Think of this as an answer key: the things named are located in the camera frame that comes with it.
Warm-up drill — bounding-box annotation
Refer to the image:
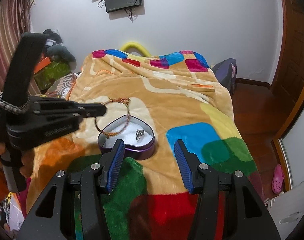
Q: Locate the pink croc shoe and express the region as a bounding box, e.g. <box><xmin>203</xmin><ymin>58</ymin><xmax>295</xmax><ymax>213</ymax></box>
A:
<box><xmin>271</xmin><ymin>164</ymin><xmax>285</xmax><ymax>194</ymax></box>

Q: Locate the striped curtain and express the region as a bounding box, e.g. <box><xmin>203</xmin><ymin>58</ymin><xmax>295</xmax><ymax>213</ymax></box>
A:
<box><xmin>0</xmin><ymin>0</ymin><xmax>31</xmax><ymax>91</ymax></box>

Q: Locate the copper wire bangle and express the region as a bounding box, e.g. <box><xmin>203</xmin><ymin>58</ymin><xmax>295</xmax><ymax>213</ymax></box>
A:
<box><xmin>94</xmin><ymin>98</ymin><xmax>131</xmax><ymax>139</ymax></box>

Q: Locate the green box with clutter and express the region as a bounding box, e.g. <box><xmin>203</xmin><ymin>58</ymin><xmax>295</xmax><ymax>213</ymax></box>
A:
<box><xmin>34</xmin><ymin>29</ymin><xmax>76</xmax><ymax>92</ymax></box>

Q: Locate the purple heart tin box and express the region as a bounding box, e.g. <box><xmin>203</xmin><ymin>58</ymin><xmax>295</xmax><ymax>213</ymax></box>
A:
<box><xmin>98</xmin><ymin>116</ymin><xmax>156</xmax><ymax>160</ymax></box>

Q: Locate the silver crown ring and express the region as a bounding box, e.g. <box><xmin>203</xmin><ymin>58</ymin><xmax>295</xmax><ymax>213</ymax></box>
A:
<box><xmin>135</xmin><ymin>128</ymin><xmax>146</xmax><ymax>142</ymax></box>

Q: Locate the patterned pillow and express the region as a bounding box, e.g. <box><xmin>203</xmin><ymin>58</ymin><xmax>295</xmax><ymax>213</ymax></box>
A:
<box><xmin>45</xmin><ymin>73</ymin><xmax>78</xmax><ymax>98</ymax></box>

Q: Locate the wooden door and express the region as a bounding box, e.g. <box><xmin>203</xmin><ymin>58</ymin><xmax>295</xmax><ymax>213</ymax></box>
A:
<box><xmin>272</xmin><ymin>0</ymin><xmax>304</xmax><ymax>139</ymax></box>

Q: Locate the left hand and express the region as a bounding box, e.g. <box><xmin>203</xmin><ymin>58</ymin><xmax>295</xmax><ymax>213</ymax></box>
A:
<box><xmin>0</xmin><ymin>143</ymin><xmax>35</xmax><ymax>178</ymax></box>

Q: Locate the white cabinet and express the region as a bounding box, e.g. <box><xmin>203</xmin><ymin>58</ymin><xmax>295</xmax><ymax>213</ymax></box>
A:
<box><xmin>267</xmin><ymin>181</ymin><xmax>304</xmax><ymax>239</ymax></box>

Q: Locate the yellow pillow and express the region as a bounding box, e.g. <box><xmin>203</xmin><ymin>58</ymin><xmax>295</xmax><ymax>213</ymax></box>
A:
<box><xmin>120</xmin><ymin>41</ymin><xmax>151</xmax><ymax>57</ymax></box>

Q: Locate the colourful fleece blanket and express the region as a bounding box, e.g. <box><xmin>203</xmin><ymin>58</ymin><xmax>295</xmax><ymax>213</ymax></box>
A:
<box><xmin>21</xmin><ymin>49</ymin><xmax>262</xmax><ymax>239</ymax></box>

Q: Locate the purple backpack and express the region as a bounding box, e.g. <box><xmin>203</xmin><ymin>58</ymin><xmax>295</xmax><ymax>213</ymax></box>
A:
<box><xmin>212</xmin><ymin>58</ymin><xmax>237</xmax><ymax>94</ymax></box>

